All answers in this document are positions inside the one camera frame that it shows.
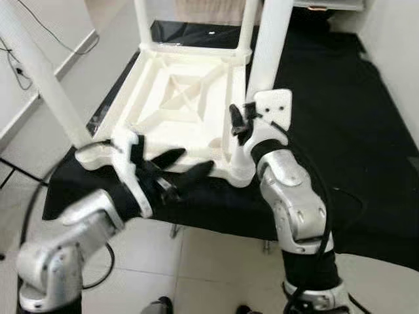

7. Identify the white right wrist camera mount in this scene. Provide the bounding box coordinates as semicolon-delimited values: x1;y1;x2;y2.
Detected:
246;88;293;161

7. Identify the woven wicker bench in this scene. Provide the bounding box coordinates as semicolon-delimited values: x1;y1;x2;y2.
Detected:
177;0;249;24

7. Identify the black metal chair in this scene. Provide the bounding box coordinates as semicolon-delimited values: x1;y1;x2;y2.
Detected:
0;157;46;187

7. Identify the silver robot left leg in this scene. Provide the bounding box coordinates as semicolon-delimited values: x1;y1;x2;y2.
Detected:
141;300;164;314

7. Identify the white shelf board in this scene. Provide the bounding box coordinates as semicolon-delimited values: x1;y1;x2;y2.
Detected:
295;0;364;10

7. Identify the white plastic table leg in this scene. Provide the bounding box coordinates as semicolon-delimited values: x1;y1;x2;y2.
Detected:
237;0;258;58
0;7;94;150
247;0;294;97
134;0;153;52

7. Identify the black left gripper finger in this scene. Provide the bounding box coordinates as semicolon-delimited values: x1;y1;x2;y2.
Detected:
152;148;187;172
172;160;215;196

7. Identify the black table cloth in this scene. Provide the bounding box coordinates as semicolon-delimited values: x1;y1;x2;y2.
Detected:
43;20;419;270

